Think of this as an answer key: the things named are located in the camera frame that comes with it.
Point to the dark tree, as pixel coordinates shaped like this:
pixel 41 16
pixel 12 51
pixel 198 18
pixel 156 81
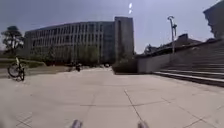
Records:
pixel 12 38

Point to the row of trees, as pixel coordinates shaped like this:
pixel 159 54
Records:
pixel 76 55

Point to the dark bush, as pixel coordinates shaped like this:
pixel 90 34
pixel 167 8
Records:
pixel 125 65

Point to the grey concrete wall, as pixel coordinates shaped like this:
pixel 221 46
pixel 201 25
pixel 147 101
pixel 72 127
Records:
pixel 156 62

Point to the large curved grey building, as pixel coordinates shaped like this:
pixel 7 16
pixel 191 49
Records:
pixel 83 38

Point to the vehicle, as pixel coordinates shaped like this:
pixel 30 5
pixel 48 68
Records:
pixel 78 66

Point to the bicycle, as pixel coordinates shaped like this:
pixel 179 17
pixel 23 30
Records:
pixel 16 70

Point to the lamp post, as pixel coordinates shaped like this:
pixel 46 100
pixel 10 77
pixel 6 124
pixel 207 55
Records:
pixel 172 33

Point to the robot's own part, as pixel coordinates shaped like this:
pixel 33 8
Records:
pixel 76 124
pixel 142 125

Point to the dark building corner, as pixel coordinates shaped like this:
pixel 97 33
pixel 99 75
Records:
pixel 215 20

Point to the stone steps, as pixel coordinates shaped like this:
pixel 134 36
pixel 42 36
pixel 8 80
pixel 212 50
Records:
pixel 200 68

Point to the dark building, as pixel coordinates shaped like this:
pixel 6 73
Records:
pixel 181 41

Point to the pale paved plaza ground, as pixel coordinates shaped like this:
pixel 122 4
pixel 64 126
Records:
pixel 106 96

